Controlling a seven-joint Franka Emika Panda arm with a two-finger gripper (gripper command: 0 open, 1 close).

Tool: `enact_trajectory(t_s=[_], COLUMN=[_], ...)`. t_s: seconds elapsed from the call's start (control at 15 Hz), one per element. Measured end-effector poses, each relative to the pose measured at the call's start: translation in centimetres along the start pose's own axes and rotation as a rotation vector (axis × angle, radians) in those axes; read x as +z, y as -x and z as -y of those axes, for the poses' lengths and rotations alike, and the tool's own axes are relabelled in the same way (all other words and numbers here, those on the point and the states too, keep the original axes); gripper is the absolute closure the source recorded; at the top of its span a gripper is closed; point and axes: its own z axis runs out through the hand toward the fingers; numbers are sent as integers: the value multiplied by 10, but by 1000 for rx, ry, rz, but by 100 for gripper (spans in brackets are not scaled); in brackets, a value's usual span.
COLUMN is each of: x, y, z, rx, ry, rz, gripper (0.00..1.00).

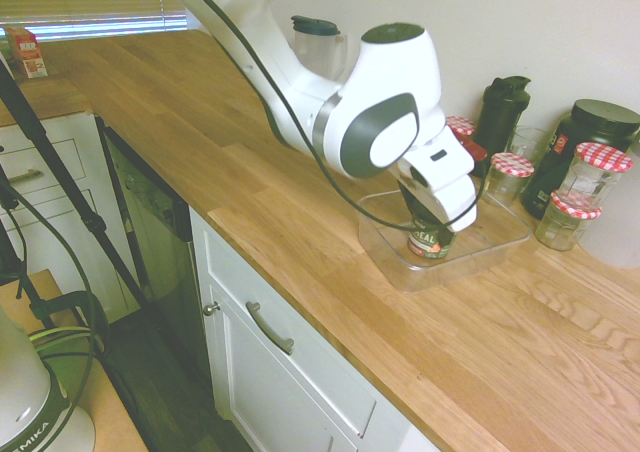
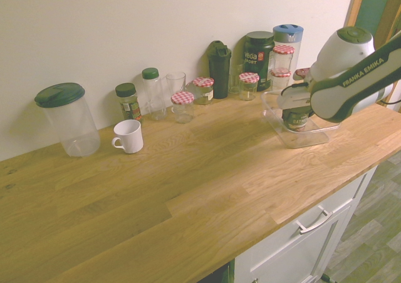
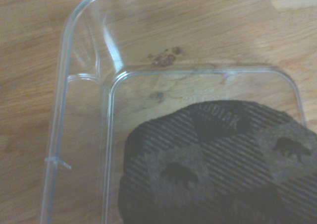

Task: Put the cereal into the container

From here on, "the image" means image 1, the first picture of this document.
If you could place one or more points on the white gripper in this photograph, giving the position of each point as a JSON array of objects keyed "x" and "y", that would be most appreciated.
[{"x": 445, "y": 182}]

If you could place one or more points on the green labelled can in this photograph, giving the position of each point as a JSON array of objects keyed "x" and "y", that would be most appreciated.
[{"x": 425, "y": 244}]

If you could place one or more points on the white robot base link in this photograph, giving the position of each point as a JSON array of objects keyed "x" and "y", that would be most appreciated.
[{"x": 30, "y": 407}]

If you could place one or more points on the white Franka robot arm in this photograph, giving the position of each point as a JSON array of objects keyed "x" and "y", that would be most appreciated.
[{"x": 390, "y": 72}]

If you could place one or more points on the clear rectangular plastic container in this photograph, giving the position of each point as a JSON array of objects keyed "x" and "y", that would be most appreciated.
[{"x": 480, "y": 252}]

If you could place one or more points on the glass jar red checkered lid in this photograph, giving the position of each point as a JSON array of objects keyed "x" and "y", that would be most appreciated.
[
  {"x": 597, "y": 172},
  {"x": 461, "y": 124},
  {"x": 567, "y": 227},
  {"x": 510, "y": 172}
]

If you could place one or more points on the short clear drinking glass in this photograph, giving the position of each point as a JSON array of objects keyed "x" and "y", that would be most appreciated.
[{"x": 530, "y": 144}]

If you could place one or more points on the black shaker bottle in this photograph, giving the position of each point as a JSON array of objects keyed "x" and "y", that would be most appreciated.
[{"x": 500, "y": 112}]

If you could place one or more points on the black Vega Sport tub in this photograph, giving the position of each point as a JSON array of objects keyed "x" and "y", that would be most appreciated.
[{"x": 595, "y": 122}]

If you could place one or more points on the clear pitcher with dark lid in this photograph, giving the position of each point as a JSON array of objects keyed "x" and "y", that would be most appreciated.
[{"x": 315, "y": 47}]

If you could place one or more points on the white kitchen cabinet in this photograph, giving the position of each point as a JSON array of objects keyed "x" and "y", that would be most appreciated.
[{"x": 280, "y": 387}]

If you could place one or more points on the round metal cabinet knob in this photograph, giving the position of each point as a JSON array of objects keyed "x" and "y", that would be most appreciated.
[{"x": 211, "y": 308}]

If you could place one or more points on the dark dishwasher front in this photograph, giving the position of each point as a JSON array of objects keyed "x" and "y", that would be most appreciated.
[{"x": 150, "y": 222}]

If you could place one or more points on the white drawer unit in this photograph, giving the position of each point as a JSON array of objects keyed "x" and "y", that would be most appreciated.
[{"x": 65, "y": 172}]

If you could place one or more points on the red cardboard food box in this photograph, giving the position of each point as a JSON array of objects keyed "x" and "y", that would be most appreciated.
[{"x": 27, "y": 54}]

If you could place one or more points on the black camera tripod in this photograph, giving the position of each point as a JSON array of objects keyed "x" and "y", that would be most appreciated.
[{"x": 55, "y": 162}]

